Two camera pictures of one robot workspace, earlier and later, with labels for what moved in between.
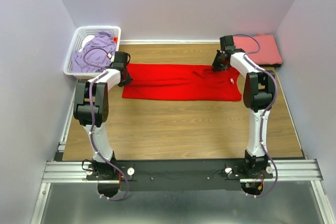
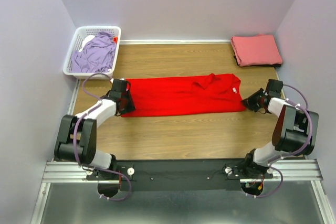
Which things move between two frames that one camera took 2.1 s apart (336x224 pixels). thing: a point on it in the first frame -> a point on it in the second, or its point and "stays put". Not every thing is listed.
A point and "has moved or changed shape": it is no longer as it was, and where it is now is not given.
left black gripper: x=127 y=80 -> x=130 y=106
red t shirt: x=171 y=82 has moved or changed shape
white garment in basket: x=86 y=39 stays put
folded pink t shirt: x=269 y=53 stays put
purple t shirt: x=95 y=55 stays put
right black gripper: x=215 y=66 -> x=249 y=102
